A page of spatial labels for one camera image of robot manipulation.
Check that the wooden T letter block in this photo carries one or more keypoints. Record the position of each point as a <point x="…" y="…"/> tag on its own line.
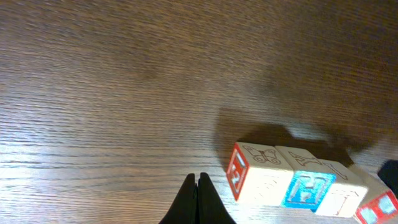
<point x="344" y="195"/>

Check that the red I letter block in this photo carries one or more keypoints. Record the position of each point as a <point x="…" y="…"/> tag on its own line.
<point x="379" y="204"/>

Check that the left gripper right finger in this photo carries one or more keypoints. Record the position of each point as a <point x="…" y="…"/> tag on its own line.
<point x="210" y="209"/>

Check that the plain wooden block green side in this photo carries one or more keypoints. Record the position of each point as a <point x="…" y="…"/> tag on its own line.
<point x="258" y="174"/>

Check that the blue H letter block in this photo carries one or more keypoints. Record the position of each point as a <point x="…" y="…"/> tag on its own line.
<point x="311" y="179"/>

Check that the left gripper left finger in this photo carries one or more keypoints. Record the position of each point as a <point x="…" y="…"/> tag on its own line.
<point x="184" y="207"/>

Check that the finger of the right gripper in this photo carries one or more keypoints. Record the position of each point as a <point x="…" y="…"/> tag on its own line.
<point x="388" y="173"/>

